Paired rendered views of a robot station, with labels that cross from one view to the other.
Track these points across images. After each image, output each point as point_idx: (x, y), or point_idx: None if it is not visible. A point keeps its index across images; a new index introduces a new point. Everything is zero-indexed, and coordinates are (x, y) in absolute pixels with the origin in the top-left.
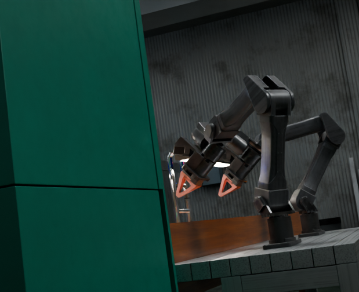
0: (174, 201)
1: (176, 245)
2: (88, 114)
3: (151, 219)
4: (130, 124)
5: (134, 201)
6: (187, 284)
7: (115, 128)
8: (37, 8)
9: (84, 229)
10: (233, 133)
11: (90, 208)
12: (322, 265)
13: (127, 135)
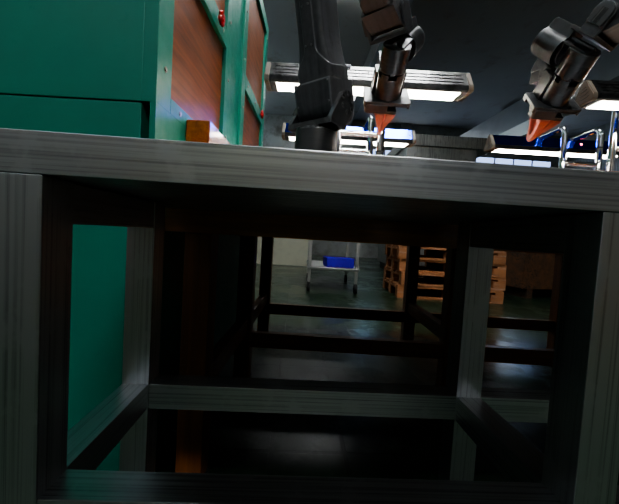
0: (607, 169)
1: None
2: (7, 25)
3: (112, 132)
4: (92, 29)
5: (78, 111)
6: (233, 220)
7: (56, 35)
8: None
9: None
10: (388, 14)
11: None
12: None
13: (83, 42)
